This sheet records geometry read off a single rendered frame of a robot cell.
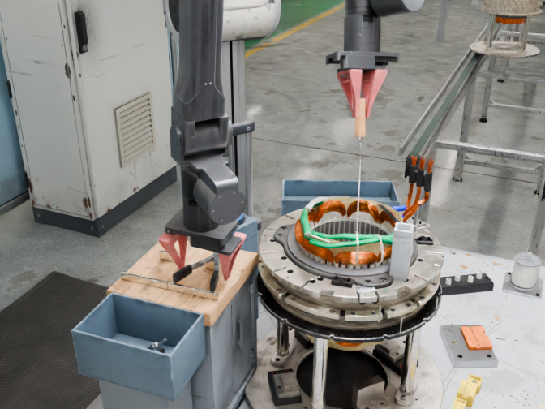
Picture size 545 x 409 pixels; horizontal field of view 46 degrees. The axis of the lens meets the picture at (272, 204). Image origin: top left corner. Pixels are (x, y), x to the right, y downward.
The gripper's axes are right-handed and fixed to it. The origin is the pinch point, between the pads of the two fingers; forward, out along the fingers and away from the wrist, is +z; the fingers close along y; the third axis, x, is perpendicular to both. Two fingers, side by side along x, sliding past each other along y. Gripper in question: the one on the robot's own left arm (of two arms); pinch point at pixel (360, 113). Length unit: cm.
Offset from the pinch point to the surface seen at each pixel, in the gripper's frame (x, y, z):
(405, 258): -5.0, 5.9, 22.7
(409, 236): -6.5, 5.8, 19.0
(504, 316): 31, 46, 44
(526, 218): 218, 174, 48
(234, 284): 6.5, -19.4, 28.3
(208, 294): 2.7, -24.3, 29.0
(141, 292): 7.1, -34.8, 29.1
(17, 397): 138, -79, 96
